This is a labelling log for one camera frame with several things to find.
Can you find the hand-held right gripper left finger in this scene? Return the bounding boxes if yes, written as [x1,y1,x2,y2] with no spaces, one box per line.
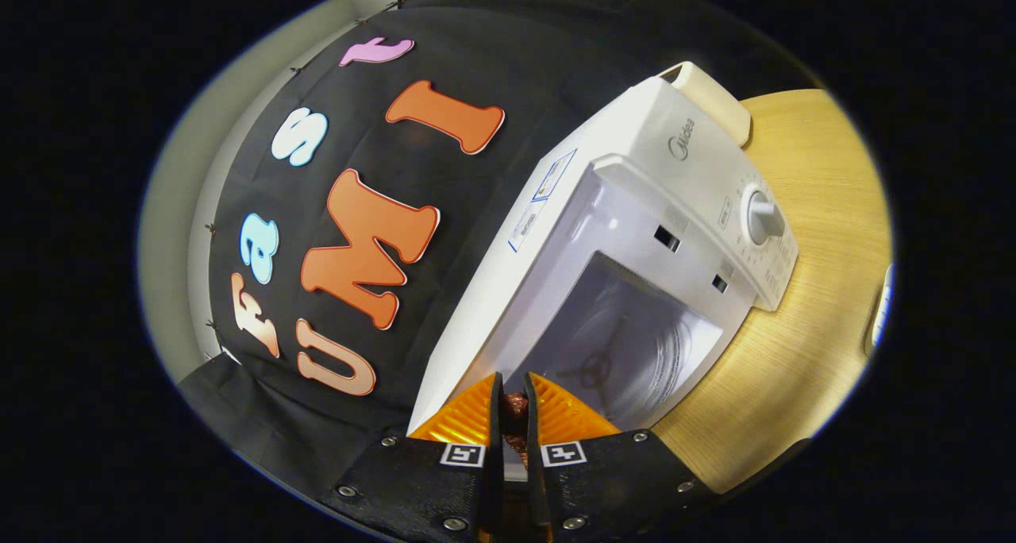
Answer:
[317,372,506,543]

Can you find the cream toaster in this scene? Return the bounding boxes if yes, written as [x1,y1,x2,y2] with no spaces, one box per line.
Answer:
[659,60,752,148]

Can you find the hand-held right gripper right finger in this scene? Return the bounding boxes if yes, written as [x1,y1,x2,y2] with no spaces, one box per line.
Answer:
[522,372,720,543]

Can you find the white rectangular food tray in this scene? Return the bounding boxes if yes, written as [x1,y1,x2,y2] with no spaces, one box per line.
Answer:
[865,264,895,355]

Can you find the glass turntable plate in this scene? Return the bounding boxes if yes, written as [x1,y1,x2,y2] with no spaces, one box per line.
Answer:
[548,285,719,433]

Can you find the white microwave oven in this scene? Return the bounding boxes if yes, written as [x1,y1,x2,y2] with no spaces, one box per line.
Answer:
[406,76,800,480]

